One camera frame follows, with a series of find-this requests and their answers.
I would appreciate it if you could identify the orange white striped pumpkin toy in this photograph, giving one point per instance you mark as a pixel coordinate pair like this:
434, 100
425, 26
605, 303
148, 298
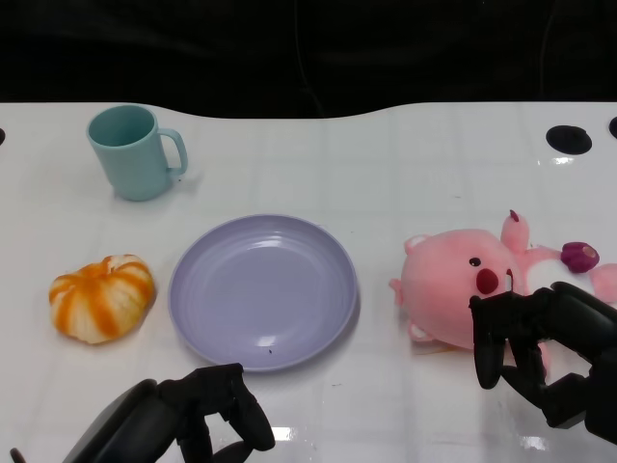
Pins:
101, 299

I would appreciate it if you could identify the pink plush doll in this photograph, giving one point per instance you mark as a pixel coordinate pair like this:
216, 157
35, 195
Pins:
443, 275

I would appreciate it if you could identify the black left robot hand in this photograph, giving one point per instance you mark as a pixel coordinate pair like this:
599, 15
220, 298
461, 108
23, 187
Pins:
144, 419

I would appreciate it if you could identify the black backdrop curtain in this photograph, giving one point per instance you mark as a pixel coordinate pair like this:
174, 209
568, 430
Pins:
193, 48

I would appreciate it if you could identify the lilac round plate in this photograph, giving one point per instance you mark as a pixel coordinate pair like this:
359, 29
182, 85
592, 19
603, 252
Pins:
260, 294

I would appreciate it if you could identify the teal plastic mug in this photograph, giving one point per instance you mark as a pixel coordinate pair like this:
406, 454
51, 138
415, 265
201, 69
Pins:
135, 164

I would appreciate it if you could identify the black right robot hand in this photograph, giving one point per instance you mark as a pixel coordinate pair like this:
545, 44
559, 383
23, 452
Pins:
573, 333

